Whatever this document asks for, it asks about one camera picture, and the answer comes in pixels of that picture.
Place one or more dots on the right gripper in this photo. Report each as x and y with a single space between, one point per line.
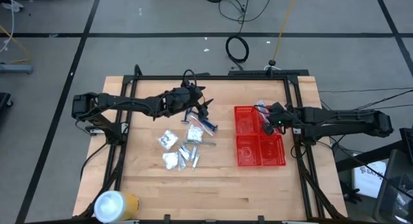
279 117

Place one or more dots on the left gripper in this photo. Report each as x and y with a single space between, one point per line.
184 98

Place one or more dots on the clear bag of white cotton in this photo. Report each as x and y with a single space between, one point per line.
170 160
167 140
194 133

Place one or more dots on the long packed metal nail file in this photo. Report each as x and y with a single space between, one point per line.
200 142

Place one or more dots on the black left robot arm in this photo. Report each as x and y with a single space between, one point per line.
129 103

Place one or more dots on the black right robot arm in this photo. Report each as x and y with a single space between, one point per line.
338 120

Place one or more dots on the black round knob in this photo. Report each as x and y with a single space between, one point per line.
272 62

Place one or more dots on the black slanted bar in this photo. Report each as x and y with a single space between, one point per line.
368 157

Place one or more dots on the black chair caster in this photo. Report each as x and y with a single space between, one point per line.
351 195

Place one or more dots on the white printed box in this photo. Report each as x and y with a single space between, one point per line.
368 180

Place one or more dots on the black chair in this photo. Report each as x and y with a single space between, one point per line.
392 191

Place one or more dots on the grey table foot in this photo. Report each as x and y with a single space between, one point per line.
16 68

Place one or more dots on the black floor object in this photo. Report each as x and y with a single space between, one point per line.
4 101

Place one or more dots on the person's shoe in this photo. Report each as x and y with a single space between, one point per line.
13 6

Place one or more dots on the black aluminium table frame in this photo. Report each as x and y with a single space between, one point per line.
209 77

